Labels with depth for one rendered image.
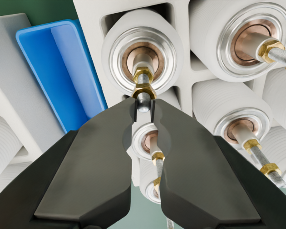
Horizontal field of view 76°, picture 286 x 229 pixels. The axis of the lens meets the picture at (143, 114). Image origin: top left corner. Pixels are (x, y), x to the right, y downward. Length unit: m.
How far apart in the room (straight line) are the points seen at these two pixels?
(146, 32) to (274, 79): 0.24
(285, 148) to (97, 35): 0.35
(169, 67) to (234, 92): 0.11
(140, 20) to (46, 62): 0.28
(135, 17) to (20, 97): 0.28
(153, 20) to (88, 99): 0.37
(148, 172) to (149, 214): 0.63
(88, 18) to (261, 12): 0.20
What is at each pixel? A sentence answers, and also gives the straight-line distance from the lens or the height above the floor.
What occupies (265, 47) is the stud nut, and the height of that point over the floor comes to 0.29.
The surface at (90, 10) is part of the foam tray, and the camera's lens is 0.28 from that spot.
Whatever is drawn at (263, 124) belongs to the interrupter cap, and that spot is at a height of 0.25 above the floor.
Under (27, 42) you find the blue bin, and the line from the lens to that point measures 0.41.
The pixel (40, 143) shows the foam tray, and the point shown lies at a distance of 0.44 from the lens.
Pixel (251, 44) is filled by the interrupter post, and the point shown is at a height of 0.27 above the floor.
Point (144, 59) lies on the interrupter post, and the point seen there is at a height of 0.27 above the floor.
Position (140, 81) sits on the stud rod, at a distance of 0.15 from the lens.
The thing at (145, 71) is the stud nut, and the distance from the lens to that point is 0.17.
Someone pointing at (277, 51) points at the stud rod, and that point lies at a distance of 0.20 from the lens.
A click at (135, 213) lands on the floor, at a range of 0.94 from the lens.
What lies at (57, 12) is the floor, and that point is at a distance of 0.49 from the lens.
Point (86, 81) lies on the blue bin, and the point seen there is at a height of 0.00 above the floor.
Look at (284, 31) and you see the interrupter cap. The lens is 0.25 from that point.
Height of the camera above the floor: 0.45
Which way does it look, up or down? 57 degrees down
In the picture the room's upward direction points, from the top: 179 degrees clockwise
